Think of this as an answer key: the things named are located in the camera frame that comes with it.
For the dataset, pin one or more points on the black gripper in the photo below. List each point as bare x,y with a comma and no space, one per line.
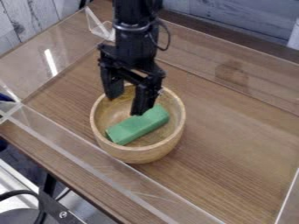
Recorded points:
129,61

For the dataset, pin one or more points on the green rectangular block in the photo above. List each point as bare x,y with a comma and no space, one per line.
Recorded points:
138,125

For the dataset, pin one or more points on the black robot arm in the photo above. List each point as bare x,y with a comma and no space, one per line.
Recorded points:
137,13

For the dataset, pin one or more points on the brown wooden bowl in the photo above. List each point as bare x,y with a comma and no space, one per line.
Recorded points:
149,147

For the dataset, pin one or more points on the black table leg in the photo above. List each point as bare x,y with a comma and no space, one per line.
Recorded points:
50,185

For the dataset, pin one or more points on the clear acrylic corner bracket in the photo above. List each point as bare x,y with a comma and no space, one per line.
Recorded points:
102,29

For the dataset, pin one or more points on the clear acrylic barrier wall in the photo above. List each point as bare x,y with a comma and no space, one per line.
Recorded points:
229,173

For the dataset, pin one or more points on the black metal bracket with screw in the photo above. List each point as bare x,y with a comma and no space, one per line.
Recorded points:
54,209

